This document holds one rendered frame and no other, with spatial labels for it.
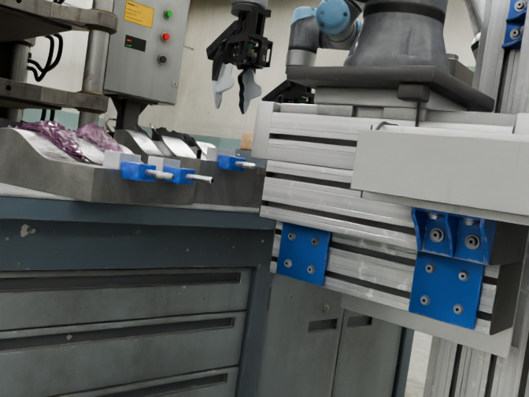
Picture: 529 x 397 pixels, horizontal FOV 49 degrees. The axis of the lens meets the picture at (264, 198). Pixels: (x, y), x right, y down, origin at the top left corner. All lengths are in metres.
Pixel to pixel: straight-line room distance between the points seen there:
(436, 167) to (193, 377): 0.81
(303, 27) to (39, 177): 0.78
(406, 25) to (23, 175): 0.66
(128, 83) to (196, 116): 8.19
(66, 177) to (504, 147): 0.66
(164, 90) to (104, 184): 1.23
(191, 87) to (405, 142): 9.84
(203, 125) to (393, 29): 9.33
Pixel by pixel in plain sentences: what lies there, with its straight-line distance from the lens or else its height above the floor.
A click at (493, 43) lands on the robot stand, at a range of 1.03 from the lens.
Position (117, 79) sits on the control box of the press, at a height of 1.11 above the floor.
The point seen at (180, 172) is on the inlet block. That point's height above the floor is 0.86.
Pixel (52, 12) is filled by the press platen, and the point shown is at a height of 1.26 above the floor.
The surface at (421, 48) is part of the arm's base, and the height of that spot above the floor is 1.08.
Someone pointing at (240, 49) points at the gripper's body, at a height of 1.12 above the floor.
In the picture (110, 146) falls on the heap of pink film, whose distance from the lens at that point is 1.16.
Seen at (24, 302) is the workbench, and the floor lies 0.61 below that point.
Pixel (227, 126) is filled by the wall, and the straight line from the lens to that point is 9.74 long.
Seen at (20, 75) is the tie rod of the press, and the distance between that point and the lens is 2.51.
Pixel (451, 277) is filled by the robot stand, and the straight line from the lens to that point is 0.79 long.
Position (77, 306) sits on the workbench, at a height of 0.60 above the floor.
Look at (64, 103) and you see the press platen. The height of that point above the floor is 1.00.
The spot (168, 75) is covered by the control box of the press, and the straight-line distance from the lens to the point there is 2.16.
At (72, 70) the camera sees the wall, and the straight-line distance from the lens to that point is 9.24.
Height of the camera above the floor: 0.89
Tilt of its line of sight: 3 degrees down
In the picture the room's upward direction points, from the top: 8 degrees clockwise
